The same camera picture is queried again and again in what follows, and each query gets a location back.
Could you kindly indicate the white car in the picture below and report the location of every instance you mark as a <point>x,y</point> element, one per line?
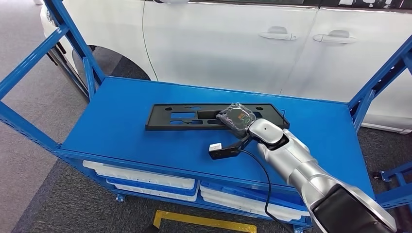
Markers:
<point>209,48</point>

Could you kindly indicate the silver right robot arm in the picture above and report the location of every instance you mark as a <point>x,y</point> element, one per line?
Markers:
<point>299,167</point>

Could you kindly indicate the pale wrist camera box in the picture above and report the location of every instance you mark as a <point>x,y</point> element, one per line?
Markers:
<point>215,147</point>

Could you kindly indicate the black camera bracket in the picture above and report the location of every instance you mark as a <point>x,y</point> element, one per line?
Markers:
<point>225,153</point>

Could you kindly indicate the white plastic bin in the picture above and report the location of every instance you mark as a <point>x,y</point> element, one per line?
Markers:
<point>225,201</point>
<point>154,194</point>
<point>244,210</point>
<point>135,175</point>

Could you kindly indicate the black plastic frame part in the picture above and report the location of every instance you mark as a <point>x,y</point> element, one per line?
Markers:
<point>161,120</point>

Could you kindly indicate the grey metal pole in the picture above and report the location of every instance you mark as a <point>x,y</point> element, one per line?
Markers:
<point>67,72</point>

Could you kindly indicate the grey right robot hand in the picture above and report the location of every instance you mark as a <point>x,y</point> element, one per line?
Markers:
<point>236,119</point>

